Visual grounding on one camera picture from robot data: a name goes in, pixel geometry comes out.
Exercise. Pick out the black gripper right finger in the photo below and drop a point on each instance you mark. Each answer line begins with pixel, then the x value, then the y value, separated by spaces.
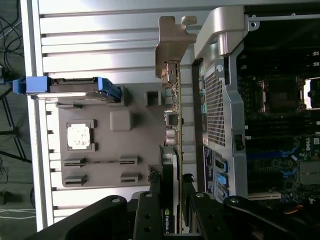
pixel 250 217

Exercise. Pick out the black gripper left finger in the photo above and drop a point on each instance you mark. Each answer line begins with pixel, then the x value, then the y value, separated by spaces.
pixel 87 220

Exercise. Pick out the green motherboard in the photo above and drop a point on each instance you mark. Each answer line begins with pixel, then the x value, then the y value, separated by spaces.
pixel 275 162

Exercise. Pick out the blue expansion slot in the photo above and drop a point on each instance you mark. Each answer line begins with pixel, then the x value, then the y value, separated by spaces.
pixel 290 152

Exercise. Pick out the silver CPU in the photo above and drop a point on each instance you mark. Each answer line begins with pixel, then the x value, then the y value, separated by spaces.
pixel 78 136

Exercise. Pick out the grey parts rack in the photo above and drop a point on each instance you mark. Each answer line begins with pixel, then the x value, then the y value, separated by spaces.
pixel 140 140

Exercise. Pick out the black tripod stand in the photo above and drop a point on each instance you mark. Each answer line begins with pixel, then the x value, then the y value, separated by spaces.
pixel 15 130

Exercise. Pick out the CPU socket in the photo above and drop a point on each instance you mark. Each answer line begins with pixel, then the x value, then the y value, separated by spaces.
pixel 282 96

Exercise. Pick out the silver socket cover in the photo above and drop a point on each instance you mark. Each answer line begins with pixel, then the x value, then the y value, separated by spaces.
pixel 315 93

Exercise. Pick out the hard disk in blue carrier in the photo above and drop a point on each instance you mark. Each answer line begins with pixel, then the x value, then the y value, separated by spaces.
pixel 35 85

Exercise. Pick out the open black PC case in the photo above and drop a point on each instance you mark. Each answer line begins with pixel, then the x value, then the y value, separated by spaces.
pixel 220 32

